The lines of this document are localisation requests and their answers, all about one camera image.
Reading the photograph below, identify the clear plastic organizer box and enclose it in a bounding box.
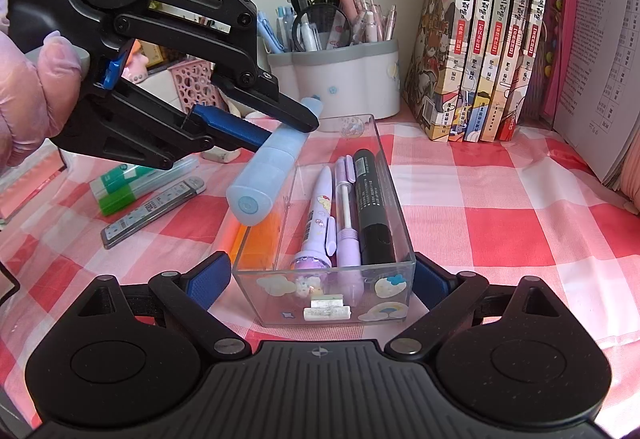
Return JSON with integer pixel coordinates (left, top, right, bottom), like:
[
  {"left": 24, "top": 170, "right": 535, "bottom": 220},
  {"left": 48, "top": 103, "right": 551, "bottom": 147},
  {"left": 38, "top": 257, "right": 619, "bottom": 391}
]
[{"left": 231, "top": 114, "right": 417, "bottom": 327}]

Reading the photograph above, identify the slim purple pen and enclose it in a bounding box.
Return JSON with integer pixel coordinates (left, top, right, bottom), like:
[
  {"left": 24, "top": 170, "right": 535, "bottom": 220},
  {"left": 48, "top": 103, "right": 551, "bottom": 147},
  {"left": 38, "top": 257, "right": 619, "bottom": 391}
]
[{"left": 334, "top": 155, "right": 365, "bottom": 306}]

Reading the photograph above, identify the brown spine comic book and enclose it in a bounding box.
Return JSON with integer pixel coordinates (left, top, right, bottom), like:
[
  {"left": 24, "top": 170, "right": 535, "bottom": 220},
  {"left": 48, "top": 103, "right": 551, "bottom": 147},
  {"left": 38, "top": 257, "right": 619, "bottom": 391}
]
[{"left": 496, "top": 0, "right": 537, "bottom": 142}]

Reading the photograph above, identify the black marker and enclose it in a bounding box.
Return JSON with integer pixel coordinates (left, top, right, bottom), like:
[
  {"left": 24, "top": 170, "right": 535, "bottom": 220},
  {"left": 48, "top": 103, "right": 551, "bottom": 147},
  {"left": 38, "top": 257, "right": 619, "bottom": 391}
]
[{"left": 352, "top": 148, "right": 397, "bottom": 266}]

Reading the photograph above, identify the green cap highlighter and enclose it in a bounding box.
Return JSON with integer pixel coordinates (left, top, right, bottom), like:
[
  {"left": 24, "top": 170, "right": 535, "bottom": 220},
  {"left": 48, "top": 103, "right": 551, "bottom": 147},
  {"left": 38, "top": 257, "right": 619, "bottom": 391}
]
[{"left": 97, "top": 186, "right": 151, "bottom": 218}]

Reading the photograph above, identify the small white clip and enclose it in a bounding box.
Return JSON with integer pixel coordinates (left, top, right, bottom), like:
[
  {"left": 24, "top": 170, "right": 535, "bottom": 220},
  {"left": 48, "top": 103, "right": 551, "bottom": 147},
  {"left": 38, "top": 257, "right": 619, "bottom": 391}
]
[{"left": 302, "top": 296, "right": 351, "bottom": 322}]

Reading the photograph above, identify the pink spine comic book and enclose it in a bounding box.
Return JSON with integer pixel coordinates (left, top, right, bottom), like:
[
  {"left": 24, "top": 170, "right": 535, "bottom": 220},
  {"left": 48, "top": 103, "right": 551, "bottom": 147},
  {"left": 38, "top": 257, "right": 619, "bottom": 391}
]
[{"left": 402, "top": 0, "right": 482, "bottom": 140}]

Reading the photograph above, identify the grey eraser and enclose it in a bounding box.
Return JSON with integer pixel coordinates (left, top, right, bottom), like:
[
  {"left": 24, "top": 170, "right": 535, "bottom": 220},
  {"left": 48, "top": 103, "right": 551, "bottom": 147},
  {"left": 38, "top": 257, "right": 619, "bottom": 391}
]
[{"left": 201, "top": 146, "right": 237, "bottom": 164}]

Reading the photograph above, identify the pink abacus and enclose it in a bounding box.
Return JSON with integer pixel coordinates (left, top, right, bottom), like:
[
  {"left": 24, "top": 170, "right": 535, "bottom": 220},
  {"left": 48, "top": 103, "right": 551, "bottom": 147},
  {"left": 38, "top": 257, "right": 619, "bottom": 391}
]
[{"left": 542, "top": 0, "right": 581, "bottom": 120}]

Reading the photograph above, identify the person's left hand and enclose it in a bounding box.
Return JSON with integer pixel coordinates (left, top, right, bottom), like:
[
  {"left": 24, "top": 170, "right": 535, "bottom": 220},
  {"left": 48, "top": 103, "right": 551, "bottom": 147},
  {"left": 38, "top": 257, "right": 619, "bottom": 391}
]
[{"left": 0, "top": 0, "right": 85, "bottom": 170}]

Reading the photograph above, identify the pink perforated pen holder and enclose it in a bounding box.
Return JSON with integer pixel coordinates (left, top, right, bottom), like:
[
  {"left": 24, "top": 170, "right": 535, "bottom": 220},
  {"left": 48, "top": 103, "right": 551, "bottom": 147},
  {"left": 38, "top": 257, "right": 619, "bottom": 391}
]
[{"left": 170, "top": 59, "right": 223, "bottom": 117}]

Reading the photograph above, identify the bunch of blue pink pens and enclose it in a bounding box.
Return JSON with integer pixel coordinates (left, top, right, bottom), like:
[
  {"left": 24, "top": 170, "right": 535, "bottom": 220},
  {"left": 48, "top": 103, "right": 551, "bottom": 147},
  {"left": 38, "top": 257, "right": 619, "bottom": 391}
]
[{"left": 257, "top": 0, "right": 398, "bottom": 54}]

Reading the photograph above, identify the yellow spine comic book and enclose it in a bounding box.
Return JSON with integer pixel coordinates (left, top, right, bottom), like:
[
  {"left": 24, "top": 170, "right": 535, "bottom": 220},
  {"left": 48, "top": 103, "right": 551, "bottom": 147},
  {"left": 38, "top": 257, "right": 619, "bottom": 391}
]
[{"left": 481, "top": 0, "right": 519, "bottom": 143}]

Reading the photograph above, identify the pink lion figurine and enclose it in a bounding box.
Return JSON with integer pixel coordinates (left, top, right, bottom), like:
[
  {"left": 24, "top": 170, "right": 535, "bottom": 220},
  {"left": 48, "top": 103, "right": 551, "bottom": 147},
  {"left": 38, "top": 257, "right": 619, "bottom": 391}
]
[{"left": 121, "top": 50, "right": 151, "bottom": 84}]

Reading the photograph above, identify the white grey flower-shaped pen holder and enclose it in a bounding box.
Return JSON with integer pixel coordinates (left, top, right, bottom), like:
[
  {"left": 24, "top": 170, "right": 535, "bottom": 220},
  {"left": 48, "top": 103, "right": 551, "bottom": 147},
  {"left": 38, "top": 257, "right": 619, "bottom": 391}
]
[{"left": 267, "top": 38, "right": 401, "bottom": 120}]

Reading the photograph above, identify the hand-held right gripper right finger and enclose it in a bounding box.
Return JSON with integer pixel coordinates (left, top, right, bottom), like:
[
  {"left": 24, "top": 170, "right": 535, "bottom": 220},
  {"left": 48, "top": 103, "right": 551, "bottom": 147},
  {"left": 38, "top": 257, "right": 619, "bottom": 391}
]
[{"left": 382, "top": 253, "right": 568, "bottom": 365}]

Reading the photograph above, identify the stack of printed paper booklets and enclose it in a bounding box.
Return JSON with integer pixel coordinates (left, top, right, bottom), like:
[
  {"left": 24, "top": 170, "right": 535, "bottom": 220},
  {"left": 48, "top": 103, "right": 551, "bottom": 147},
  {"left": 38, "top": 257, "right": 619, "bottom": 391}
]
[{"left": 552, "top": 0, "right": 640, "bottom": 192}]

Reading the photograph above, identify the green white glue stick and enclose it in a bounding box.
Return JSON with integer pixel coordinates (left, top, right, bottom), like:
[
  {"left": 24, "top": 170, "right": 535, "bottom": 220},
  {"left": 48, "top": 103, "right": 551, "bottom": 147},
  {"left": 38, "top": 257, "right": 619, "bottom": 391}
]
[{"left": 90, "top": 156, "right": 200, "bottom": 196}]

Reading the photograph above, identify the pink notebook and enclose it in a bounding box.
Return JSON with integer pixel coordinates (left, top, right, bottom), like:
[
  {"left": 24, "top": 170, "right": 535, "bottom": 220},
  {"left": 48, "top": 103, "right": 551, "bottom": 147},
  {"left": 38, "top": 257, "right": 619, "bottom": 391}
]
[{"left": 0, "top": 151, "right": 68, "bottom": 226}]

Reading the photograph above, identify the pencil lead refill case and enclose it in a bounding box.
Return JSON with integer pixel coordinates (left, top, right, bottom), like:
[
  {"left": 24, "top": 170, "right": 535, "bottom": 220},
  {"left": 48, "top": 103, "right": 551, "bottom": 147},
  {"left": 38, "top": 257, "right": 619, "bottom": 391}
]
[{"left": 101, "top": 176, "right": 207, "bottom": 250}]

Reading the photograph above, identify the pink pencil case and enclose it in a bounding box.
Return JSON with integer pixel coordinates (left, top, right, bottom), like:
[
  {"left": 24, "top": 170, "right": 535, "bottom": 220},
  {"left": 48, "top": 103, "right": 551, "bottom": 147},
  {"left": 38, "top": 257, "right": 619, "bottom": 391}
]
[{"left": 617, "top": 134, "right": 640, "bottom": 214}]

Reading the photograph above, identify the black magnifying glass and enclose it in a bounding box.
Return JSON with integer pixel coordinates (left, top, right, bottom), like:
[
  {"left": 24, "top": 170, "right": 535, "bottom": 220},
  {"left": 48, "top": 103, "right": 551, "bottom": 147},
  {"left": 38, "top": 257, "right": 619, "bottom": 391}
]
[{"left": 291, "top": 4, "right": 353, "bottom": 52}]

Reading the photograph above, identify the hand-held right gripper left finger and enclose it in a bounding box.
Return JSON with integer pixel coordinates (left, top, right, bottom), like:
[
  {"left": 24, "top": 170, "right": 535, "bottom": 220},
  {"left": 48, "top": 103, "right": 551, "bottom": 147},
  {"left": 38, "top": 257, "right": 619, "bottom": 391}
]
[{"left": 75, "top": 251, "right": 253, "bottom": 362}]

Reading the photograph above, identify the blue spine comic book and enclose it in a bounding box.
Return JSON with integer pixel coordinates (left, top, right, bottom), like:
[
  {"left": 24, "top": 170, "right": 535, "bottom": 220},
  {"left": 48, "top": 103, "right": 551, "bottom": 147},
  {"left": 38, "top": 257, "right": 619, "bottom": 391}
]
[{"left": 464, "top": 0, "right": 502, "bottom": 143}]

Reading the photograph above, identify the beige spine comic book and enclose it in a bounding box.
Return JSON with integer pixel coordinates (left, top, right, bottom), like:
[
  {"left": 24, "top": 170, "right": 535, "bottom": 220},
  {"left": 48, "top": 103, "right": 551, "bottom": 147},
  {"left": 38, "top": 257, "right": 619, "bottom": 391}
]
[{"left": 510, "top": 0, "right": 552, "bottom": 140}]

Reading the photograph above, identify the red white checked tablecloth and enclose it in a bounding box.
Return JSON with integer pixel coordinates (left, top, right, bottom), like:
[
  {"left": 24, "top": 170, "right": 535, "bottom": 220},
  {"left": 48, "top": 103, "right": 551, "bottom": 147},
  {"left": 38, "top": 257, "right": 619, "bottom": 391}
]
[{"left": 0, "top": 111, "right": 640, "bottom": 425}]

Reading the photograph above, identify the orange cap highlighter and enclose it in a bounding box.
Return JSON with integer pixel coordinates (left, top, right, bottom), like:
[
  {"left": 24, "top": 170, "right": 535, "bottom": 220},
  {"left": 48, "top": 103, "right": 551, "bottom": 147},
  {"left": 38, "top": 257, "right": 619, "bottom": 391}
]
[{"left": 235, "top": 213, "right": 285, "bottom": 270}]

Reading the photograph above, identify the light blue chunky marker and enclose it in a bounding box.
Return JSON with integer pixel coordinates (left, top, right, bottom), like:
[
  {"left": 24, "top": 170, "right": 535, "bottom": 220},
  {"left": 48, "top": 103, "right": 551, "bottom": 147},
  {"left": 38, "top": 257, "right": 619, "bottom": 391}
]
[{"left": 226, "top": 96, "right": 323, "bottom": 226}]

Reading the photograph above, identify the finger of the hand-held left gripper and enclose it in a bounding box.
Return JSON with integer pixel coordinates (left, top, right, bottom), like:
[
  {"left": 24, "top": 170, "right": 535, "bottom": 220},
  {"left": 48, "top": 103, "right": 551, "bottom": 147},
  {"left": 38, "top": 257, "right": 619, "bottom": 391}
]
[
  {"left": 114, "top": 0, "right": 321, "bottom": 136},
  {"left": 49, "top": 78, "right": 274, "bottom": 172}
]

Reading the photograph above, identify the purple cartoon print pen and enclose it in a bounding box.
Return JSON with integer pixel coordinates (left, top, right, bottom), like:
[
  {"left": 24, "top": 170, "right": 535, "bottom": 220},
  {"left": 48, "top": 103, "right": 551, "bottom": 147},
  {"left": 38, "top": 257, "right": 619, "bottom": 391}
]
[{"left": 291, "top": 164, "right": 337, "bottom": 282}]

